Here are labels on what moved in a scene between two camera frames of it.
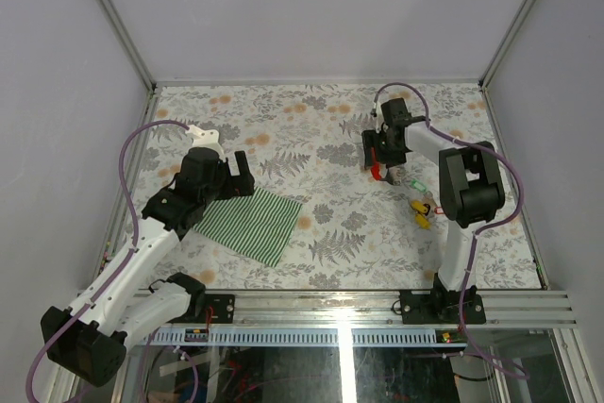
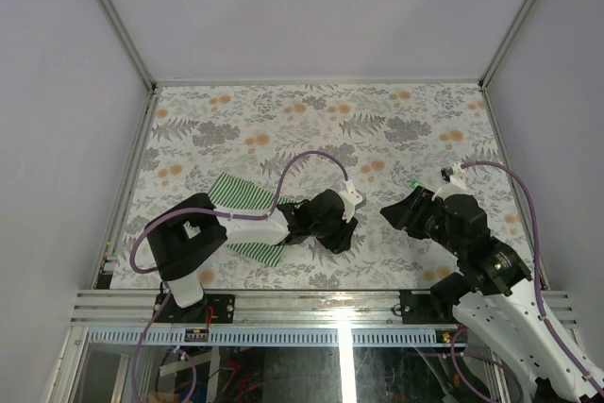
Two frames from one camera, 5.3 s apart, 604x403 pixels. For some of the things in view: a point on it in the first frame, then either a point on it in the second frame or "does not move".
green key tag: (418, 185) does not move
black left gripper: (242, 185) to (343, 241)
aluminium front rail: (551, 308) does not move
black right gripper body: (390, 154) to (427, 214)
